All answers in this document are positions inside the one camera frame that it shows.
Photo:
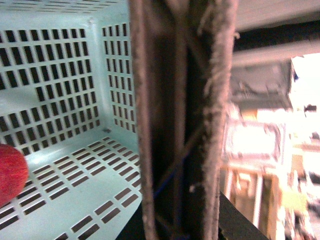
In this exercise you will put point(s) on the brown left gripper left finger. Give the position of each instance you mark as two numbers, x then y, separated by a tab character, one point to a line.
159	61

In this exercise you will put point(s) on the brown left gripper right finger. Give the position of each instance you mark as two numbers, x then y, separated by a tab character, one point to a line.
209	50

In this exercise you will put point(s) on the light blue plastic basket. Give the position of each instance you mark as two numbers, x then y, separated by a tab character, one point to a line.
67	102

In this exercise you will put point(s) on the red yellow apple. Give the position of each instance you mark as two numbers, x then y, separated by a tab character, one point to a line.
14	173

